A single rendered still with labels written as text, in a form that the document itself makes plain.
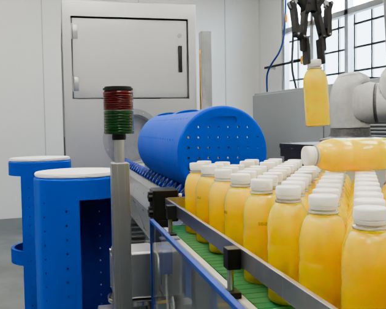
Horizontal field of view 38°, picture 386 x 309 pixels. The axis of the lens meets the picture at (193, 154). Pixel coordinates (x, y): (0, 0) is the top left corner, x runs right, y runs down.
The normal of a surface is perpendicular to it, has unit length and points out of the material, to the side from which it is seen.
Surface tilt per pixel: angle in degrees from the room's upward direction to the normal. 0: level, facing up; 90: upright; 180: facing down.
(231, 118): 90
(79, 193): 90
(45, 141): 90
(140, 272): 90
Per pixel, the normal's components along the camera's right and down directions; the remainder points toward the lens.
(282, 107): -0.93, 0.04
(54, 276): -0.38, 0.05
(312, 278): -0.59, 0.05
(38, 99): 0.36, 0.04
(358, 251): -0.70, -0.23
